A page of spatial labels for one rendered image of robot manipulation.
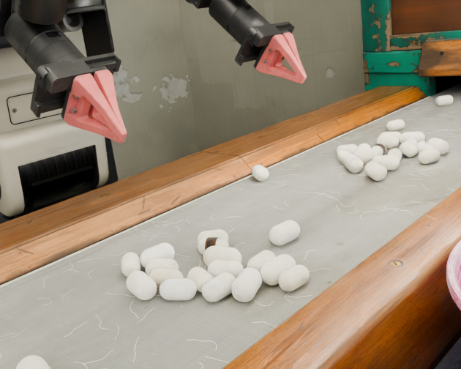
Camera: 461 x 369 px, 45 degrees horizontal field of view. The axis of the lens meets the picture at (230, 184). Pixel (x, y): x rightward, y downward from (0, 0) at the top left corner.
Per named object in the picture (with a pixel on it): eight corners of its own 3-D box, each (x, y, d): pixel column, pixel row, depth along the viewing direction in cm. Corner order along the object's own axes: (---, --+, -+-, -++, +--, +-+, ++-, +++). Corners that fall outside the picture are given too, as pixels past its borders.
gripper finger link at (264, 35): (323, 61, 85) (282, 23, 89) (295, 67, 81) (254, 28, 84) (302, 94, 90) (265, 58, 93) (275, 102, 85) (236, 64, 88)
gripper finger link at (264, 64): (331, 58, 87) (291, 22, 90) (305, 65, 82) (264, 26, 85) (311, 91, 92) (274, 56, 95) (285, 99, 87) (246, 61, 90)
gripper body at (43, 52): (125, 61, 64) (89, 23, 67) (47, 77, 57) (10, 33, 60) (112, 103, 69) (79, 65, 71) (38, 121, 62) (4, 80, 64)
